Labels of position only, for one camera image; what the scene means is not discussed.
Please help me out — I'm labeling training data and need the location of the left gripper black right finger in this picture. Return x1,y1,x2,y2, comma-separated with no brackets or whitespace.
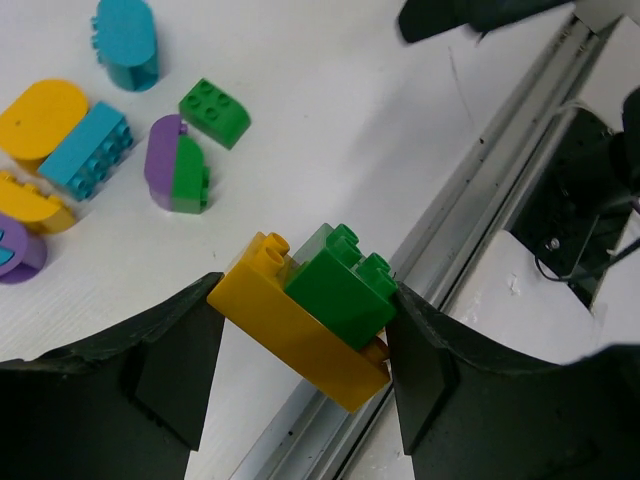
386,286,639,479

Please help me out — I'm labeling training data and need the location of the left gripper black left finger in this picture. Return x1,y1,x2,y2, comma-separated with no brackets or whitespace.
1,273,224,479

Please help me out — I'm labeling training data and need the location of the green square lego brick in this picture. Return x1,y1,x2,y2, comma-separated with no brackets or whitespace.
284,223,398,350

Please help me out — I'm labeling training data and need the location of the long yellow lego brick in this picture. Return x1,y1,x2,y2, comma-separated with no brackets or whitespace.
207,232,390,413

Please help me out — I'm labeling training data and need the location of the green rounded lego brick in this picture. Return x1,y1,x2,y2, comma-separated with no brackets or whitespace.
171,135,210,214

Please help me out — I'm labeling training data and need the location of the purple rounded lego brick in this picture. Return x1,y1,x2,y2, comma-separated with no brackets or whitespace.
144,114,187,211

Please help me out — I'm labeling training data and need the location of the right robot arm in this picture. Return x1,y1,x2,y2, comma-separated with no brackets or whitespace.
397,0,569,44

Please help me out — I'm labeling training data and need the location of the purple printed oval lego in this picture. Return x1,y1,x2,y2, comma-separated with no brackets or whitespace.
1,214,48,284

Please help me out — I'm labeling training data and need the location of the yellow half-round lego brick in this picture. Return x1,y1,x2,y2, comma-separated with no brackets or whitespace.
0,170,77,234

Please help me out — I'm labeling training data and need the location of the teal rectangular lego brick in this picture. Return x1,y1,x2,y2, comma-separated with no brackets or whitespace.
37,102,134,201

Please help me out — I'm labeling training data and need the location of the yellow oval lego brick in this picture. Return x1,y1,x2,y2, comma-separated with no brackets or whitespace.
1,79,90,174

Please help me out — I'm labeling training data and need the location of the green curved lego brick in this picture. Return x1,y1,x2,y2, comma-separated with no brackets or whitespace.
178,78,251,150

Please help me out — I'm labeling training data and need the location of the teal oval lego brick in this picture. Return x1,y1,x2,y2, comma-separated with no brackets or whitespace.
91,0,159,92

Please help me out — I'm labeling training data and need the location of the aluminium table rail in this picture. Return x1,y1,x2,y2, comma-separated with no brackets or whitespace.
235,17,602,479

